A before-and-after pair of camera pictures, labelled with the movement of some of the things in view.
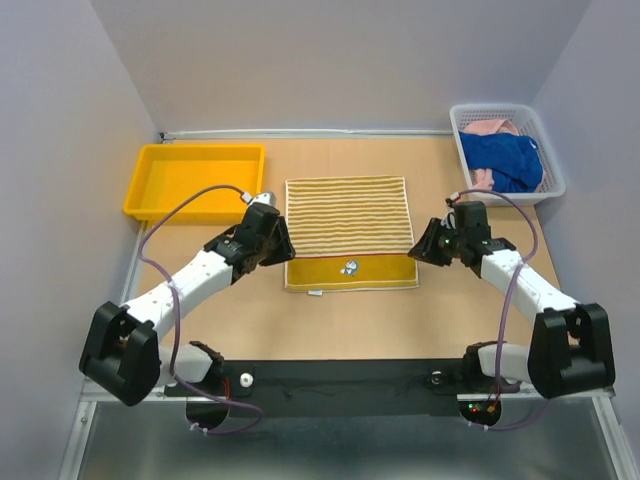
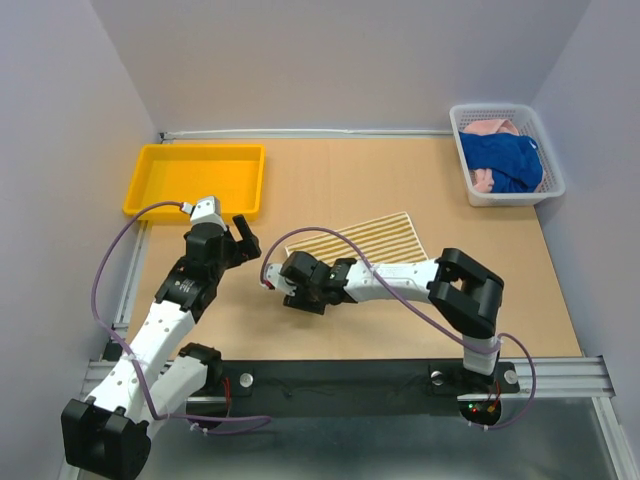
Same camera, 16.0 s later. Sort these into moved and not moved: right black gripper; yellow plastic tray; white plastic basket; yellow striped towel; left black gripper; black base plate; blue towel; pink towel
Moved: right black gripper; left black gripper; yellow striped towel
Not moved: pink towel; yellow plastic tray; blue towel; black base plate; white plastic basket
